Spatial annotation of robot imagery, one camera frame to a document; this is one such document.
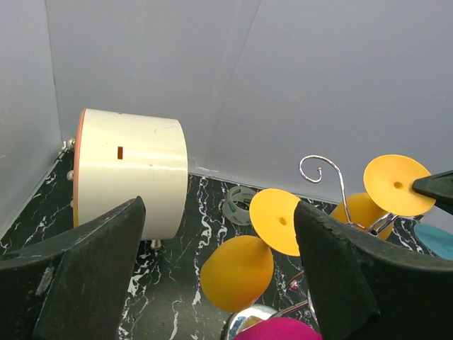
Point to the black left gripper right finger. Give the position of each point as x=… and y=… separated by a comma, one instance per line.
x=365, y=288

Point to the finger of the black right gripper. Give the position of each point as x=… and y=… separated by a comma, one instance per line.
x=439, y=187

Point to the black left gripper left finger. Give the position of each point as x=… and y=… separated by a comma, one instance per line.
x=73, y=285

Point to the orange wine glass front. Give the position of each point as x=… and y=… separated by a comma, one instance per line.
x=388, y=181

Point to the orange wine glass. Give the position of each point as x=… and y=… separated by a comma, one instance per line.
x=240, y=270
x=388, y=181

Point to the blue wine glass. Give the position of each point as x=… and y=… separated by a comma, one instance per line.
x=436, y=239

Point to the pink wine glass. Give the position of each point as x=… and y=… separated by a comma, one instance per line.
x=279, y=328

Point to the white cylindrical box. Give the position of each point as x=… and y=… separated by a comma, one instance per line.
x=119, y=156

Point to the clear tape roll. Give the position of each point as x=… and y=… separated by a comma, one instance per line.
x=237, y=204

